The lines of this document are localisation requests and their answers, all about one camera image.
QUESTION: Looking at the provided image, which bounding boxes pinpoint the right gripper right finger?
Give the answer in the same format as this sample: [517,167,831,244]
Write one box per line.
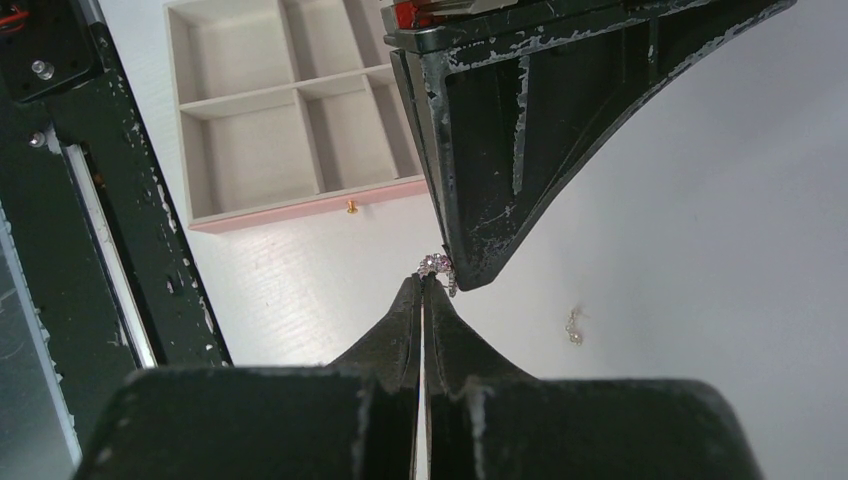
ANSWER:
[422,274,536,397]

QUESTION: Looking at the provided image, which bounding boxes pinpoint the black mounting base plate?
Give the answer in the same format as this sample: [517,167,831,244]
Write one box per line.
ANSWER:
[1,1,232,446]

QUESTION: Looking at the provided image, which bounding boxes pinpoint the small silver earring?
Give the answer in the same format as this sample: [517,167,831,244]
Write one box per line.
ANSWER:
[565,306,583,346]

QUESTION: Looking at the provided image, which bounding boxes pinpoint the pink crystal ring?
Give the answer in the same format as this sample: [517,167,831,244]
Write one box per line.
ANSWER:
[417,252,460,298]

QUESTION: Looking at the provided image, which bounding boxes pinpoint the beige six-compartment tray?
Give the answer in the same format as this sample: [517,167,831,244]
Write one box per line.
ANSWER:
[164,0,427,233]

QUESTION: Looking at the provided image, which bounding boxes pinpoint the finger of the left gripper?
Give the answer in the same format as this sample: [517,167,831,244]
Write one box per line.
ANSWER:
[381,0,789,291]

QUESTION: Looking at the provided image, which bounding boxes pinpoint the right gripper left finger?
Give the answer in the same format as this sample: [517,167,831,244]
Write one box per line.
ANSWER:
[329,274,422,398]

